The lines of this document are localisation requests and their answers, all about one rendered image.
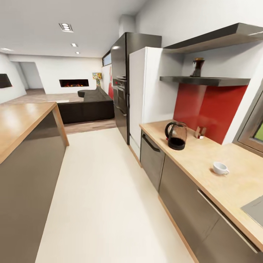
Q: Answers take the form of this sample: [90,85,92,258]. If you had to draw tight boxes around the coffee cup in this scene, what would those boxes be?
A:
[213,162,229,175]

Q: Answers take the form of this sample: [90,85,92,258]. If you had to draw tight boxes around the electric kettle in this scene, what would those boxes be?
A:
[165,122,189,150]

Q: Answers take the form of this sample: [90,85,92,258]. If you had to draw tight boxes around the bottle of coffee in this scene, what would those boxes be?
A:
[190,58,204,77]

